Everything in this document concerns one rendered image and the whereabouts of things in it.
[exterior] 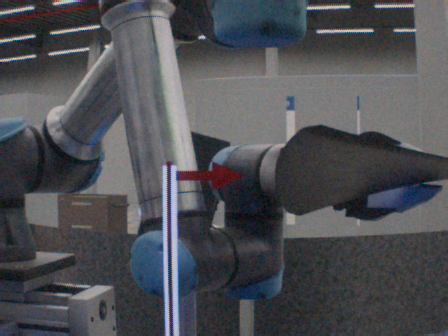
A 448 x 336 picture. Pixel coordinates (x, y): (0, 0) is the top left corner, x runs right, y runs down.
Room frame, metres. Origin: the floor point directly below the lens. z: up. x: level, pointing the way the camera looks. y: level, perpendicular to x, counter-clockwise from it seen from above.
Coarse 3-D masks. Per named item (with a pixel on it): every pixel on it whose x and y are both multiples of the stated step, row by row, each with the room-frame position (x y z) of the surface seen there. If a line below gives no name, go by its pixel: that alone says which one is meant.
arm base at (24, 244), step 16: (0, 208) 1.09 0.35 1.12; (16, 208) 1.12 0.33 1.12; (0, 224) 1.09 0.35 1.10; (16, 224) 1.11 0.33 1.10; (0, 240) 1.09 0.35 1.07; (16, 240) 1.10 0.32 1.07; (32, 240) 1.14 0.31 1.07; (0, 256) 1.08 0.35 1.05; (16, 256) 1.09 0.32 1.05; (32, 256) 1.13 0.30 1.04
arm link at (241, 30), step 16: (208, 0) 0.62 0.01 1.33; (224, 0) 0.55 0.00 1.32; (240, 0) 0.54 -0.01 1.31; (256, 0) 0.54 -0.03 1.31; (272, 0) 0.54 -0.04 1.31; (288, 0) 0.54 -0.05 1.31; (304, 0) 0.56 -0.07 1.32; (224, 16) 0.55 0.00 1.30; (240, 16) 0.54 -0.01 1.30; (256, 16) 0.54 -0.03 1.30; (272, 16) 0.54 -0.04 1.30; (288, 16) 0.55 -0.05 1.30; (304, 16) 0.56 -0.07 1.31; (224, 32) 0.56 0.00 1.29; (240, 32) 0.55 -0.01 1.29; (256, 32) 0.55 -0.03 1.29; (272, 32) 0.55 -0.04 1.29; (288, 32) 0.55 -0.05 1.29; (304, 32) 0.57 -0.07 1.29
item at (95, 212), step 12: (60, 204) 7.50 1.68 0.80; (72, 204) 7.44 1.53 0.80; (84, 204) 7.39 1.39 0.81; (96, 204) 7.36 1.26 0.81; (108, 204) 7.33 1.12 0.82; (120, 204) 7.54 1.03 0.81; (60, 216) 7.50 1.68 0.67; (72, 216) 7.45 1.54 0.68; (84, 216) 7.41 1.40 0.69; (96, 216) 7.36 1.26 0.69; (108, 216) 7.32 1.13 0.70; (120, 216) 7.58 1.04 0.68; (72, 228) 7.45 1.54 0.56; (84, 228) 7.39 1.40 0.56; (96, 228) 7.35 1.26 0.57; (108, 228) 7.32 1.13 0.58; (120, 228) 7.58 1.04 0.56
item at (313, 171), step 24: (288, 144) 0.57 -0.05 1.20; (312, 144) 0.56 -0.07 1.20; (336, 144) 0.56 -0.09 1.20; (360, 144) 0.55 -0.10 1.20; (384, 144) 0.54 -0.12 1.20; (288, 168) 0.63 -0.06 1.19; (312, 168) 0.63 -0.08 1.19; (336, 168) 0.63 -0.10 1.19; (360, 168) 0.62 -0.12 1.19; (384, 168) 0.62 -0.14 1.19; (408, 168) 0.62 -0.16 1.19; (432, 168) 0.61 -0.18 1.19; (288, 192) 0.69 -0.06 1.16; (312, 192) 0.69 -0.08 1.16; (336, 192) 0.70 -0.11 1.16; (360, 192) 0.71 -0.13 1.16
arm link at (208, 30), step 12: (168, 0) 0.69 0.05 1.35; (180, 0) 0.68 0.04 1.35; (192, 0) 0.67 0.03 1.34; (204, 0) 0.65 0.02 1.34; (192, 12) 0.68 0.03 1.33; (204, 12) 0.67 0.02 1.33; (204, 24) 0.69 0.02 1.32; (204, 36) 0.73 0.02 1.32; (228, 48) 0.74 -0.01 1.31; (240, 48) 0.74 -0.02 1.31
